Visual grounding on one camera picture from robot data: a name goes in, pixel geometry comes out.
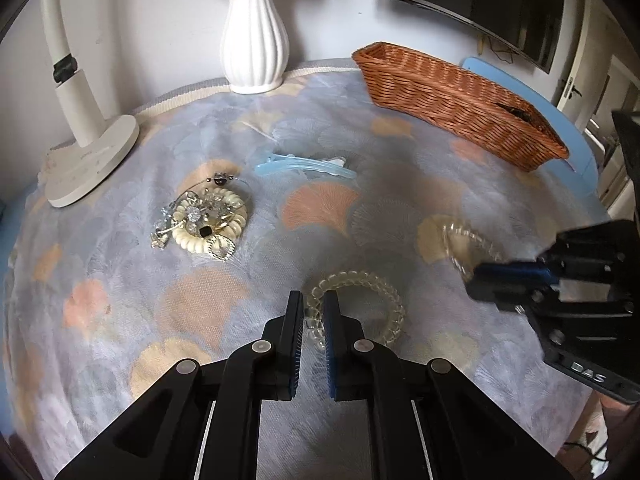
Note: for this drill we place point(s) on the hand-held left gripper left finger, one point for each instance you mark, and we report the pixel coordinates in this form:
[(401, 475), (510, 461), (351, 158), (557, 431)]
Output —
[(295, 342)]

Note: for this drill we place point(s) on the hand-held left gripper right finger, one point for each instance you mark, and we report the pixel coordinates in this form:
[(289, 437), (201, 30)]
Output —
[(331, 347)]

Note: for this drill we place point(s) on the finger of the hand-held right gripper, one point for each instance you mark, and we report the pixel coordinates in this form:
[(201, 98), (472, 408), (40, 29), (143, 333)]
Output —
[(492, 294), (515, 272)]

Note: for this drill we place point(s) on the brown wicker basket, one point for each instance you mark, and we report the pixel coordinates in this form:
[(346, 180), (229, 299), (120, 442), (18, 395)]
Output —
[(450, 95)]

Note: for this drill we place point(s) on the gold hoop earring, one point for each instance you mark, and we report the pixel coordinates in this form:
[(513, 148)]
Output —
[(221, 249)]

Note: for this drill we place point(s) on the light blue chair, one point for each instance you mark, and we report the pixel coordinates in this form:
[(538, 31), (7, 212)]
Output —
[(575, 145)]

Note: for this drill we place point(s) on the black gem earring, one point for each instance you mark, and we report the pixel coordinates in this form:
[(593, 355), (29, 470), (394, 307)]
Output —
[(205, 231)]

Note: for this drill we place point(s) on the black hair claw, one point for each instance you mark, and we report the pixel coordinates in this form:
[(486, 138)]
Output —
[(517, 112)]

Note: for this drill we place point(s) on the light blue hair clip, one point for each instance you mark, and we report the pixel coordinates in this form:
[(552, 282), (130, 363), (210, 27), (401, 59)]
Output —
[(300, 167)]

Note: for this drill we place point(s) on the white door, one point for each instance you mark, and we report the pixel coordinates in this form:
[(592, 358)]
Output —
[(595, 85)]

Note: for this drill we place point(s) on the white cotton swab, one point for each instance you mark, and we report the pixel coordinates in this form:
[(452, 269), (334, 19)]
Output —
[(260, 131)]

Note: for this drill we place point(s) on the white desk lamp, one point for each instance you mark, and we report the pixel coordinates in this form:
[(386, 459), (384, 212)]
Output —
[(85, 160)]

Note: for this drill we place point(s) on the white ribbed vase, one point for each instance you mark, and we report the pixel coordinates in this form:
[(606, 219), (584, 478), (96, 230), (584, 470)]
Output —
[(255, 45)]

